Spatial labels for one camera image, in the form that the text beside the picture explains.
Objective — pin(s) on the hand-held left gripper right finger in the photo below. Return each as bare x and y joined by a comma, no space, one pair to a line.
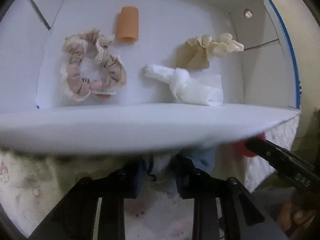
181,180

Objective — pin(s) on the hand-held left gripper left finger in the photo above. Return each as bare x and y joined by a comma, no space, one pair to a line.
137,180

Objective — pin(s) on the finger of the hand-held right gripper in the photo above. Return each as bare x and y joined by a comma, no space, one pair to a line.
267,152

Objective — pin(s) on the red round puff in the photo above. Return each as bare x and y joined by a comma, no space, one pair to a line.
241,148

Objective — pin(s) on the light blue fluffy cloth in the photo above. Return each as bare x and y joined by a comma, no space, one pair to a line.
202,161

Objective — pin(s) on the blue and white cardboard box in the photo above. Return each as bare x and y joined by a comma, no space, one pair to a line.
150,127

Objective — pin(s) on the white knotted cloth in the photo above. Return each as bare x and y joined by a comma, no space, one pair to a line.
190,90

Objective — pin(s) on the beige lace-trimmed scrunchie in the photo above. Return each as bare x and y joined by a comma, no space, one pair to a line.
75,80

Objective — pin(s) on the cream ruffled scrunchie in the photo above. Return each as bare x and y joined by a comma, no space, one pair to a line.
195,55

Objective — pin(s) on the orange foam roller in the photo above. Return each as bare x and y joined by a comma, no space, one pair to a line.
127,23

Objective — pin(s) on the person's right hand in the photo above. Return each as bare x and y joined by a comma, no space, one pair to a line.
297,212

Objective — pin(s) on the cartoon printed bedsheet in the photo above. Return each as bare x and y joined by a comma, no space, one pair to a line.
25,180

